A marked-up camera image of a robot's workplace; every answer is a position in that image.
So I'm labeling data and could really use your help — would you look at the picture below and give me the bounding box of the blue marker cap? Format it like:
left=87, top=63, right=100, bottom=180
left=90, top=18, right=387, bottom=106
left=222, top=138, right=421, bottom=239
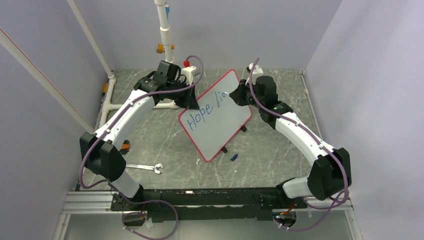
left=230, top=154, right=238, bottom=162

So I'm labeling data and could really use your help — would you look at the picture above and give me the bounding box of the silver open-end wrench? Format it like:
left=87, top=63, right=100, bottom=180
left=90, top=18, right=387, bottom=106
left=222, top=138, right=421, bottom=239
left=126, top=163, right=164, bottom=175

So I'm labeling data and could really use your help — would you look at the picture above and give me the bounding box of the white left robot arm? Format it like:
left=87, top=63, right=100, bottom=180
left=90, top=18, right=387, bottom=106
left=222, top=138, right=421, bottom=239
left=79, top=60, right=200, bottom=210

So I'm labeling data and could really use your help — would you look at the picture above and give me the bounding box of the white PVC pipe frame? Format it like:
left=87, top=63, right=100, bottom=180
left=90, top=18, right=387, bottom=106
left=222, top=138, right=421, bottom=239
left=0, top=0, right=180, bottom=128

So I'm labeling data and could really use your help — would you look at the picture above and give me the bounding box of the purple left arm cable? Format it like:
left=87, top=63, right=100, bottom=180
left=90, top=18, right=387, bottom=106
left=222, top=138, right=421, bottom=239
left=78, top=54, right=204, bottom=240

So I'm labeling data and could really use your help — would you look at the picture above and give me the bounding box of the white PVC vertical pole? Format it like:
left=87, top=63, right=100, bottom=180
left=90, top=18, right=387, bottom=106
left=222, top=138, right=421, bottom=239
left=154, top=0, right=175, bottom=63

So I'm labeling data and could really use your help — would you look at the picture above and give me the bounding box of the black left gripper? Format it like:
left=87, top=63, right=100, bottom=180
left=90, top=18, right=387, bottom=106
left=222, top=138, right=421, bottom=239
left=167, top=80, right=199, bottom=110

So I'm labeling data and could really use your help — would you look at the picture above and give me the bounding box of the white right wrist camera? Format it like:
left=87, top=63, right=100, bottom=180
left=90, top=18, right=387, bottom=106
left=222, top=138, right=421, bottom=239
left=246, top=63, right=264, bottom=79

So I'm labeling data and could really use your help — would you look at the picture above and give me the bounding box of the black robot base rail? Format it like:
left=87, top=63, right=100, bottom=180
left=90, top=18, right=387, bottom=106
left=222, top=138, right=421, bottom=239
left=110, top=187, right=307, bottom=223

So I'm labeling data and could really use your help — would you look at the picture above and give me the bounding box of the black orange hex key set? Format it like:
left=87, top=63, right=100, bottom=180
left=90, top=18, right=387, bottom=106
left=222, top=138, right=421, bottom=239
left=120, top=139, right=131, bottom=151

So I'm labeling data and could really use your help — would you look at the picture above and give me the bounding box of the orange yellow pole clamp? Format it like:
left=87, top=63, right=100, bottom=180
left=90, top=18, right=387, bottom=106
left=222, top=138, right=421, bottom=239
left=154, top=44, right=166, bottom=54

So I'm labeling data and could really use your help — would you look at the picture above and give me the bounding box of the pink-framed whiteboard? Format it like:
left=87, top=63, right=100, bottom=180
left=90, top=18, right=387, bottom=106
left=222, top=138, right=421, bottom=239
left=178, top=69, right=252, bottom=162

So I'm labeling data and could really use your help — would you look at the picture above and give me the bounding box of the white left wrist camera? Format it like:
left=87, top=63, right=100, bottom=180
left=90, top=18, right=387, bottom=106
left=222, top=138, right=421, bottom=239
left=181, top=60, right=201, bottom=85

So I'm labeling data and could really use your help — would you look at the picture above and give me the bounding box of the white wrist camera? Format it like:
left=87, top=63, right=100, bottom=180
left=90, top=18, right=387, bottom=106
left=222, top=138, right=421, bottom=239
left=181, top=60, right=201, bottom=85
left=246, top=63, right=264, bottom=79

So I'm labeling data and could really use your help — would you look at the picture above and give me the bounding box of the blue pole clip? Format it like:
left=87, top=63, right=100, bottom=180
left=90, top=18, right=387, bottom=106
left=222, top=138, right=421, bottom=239
left=164, top=3, right=170, bottom=19

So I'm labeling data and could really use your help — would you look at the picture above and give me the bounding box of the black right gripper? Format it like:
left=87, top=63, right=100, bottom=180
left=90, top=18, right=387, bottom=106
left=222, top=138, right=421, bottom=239
left=229, top=79, right=264, bottom=109

